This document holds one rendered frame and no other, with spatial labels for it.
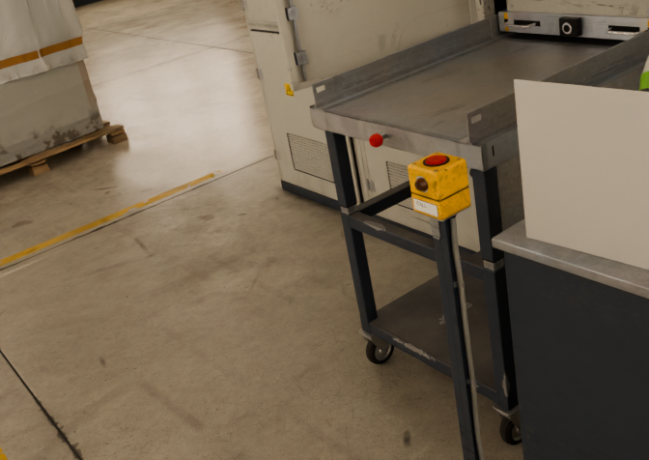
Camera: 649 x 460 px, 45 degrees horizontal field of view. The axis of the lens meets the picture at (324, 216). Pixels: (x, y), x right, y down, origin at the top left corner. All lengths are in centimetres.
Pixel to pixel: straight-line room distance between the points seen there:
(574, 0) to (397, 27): 51
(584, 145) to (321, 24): 119
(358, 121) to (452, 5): 69
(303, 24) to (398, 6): 30
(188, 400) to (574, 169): 156
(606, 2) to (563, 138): 97
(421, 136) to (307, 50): 67
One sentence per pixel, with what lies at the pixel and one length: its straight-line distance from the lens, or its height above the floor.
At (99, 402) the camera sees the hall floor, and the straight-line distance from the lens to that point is 270.
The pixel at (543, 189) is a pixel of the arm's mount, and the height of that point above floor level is 86.
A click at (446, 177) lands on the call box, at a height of 88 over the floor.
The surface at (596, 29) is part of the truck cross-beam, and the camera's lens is 232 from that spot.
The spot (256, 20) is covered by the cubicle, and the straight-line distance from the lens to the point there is 356.
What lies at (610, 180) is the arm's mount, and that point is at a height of 90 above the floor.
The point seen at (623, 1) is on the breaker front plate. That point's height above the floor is 96.
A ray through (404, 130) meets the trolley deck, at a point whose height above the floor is 84.
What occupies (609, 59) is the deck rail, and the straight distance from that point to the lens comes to 203.
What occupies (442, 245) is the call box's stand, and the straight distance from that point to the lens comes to 154.
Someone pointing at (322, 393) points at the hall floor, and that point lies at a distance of 243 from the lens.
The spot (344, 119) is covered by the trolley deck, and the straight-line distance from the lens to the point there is 201.
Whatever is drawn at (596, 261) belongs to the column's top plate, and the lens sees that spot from 141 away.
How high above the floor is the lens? 145
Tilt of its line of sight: 24 degrees down
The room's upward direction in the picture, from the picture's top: 11 degrees counter-clockwise
